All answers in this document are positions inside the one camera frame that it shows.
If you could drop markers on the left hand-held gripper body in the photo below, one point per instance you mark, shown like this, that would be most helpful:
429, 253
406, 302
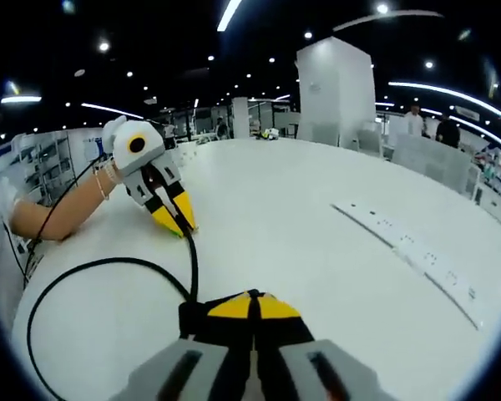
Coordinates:
138, 144

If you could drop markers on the wide white pillar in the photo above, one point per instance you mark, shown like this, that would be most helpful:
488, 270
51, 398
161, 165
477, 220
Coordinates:
334, 92

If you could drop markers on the straight ceiling light strip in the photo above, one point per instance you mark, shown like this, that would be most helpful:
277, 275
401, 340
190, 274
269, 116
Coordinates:
21, 99
229, 14
451, 92
112, 110

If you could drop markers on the white power strip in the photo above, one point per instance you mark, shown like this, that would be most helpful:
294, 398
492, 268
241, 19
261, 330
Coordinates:
413, 246

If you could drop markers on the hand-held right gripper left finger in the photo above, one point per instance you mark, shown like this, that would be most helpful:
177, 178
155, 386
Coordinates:
229, 330

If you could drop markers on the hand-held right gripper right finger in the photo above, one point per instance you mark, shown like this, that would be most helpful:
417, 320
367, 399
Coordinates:
284, 330

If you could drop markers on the narrow white pillar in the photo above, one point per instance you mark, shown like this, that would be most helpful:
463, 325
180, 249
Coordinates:
241, 117

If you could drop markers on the small yellow white device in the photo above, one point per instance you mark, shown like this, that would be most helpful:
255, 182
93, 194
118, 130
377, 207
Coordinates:
269, 133

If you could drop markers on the white storage shelves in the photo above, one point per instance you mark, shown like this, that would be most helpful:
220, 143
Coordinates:
54, 163

